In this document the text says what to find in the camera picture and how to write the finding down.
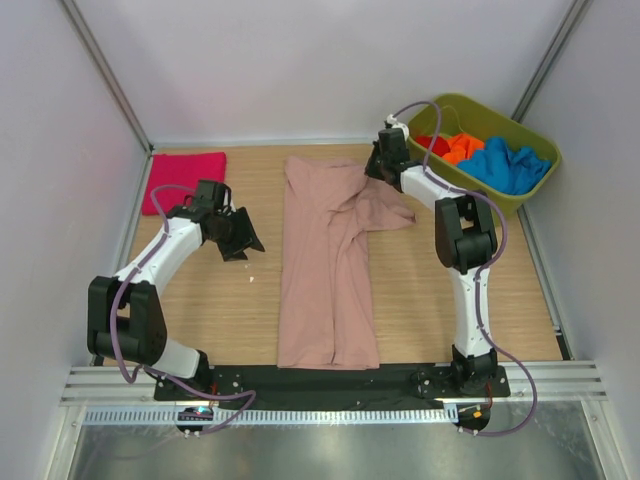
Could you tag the orange t shirt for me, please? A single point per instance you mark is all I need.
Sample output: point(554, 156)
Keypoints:
point(462, 147)

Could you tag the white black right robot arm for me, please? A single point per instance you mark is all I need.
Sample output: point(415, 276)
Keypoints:
point(465, 244)

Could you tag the olive green plastic bin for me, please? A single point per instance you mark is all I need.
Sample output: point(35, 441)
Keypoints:
point(456, 113)

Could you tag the red t shirt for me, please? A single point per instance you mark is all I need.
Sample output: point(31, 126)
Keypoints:
point(440, 146)

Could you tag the blue t shirt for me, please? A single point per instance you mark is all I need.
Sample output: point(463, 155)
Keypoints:
point(509, 172)

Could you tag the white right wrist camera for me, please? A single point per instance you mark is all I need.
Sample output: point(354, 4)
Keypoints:
point(392, 121)

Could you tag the white slotted cable duct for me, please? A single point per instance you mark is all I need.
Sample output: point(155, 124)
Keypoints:
point(199, 416)

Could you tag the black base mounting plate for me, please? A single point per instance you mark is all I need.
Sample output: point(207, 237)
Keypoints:
point(391, 387)

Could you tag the dusty pink t shirt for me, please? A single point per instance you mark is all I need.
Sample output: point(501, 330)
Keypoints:
point(326, 319)

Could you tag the folded magenta t shirt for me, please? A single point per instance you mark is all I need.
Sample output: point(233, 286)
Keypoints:
point(184, 170)

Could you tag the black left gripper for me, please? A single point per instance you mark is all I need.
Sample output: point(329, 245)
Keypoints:
point(246, 236)

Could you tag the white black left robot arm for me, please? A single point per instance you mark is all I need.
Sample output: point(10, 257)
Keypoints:
point(125, 320)

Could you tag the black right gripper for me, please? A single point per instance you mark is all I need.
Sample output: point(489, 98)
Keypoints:
point(369, 169)

